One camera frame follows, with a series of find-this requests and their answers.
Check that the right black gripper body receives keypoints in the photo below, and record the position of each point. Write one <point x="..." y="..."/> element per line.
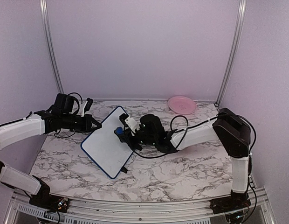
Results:
<point x="147" y="139"/>

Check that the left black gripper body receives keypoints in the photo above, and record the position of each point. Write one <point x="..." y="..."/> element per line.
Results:
<point x="68" y="123"/>

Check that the blue whiteboard eraser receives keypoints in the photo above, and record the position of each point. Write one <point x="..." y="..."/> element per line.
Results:
<point x="118" y="131"/>

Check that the small blue-framed whiteboard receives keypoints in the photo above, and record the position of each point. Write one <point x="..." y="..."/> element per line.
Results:
<point x="104" y="147"/>

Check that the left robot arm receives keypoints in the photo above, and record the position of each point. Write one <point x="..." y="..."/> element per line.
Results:
<point x="67" y="112"/>

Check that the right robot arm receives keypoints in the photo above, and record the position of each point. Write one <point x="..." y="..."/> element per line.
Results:
<point x="232" y="130"/>

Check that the pink plate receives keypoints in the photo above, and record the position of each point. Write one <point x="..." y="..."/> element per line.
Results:
<point x="182" y="105"/>

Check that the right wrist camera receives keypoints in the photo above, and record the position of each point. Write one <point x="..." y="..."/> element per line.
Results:
<point x="130" y="122"/>

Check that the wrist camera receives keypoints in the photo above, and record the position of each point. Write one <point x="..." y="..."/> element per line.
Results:
<point x="85" y="106"/>
<point x="130" y="122"/>

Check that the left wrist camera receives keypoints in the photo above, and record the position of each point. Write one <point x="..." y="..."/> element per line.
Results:
<point x="85" y="106"/>

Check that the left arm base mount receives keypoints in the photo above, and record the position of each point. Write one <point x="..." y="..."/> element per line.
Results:
<point x="51" y="202"/>

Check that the front aluminium rail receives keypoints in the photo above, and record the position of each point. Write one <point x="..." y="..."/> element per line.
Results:
<point x="86" y="211"/>

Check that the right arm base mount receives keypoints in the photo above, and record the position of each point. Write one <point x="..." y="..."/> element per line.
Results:
<point x="227" y="204"/>

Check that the left aluminium frame post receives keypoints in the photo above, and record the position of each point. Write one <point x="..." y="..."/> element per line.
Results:
<point x="50" y="45"/>

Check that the aluminium frame post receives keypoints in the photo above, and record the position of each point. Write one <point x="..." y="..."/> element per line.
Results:
<point x="50" y="45"/>
<point x="234" y="47"/>

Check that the right aluminium frame post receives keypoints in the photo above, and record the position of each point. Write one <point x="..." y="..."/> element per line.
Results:
<point x="234" y="47"/>

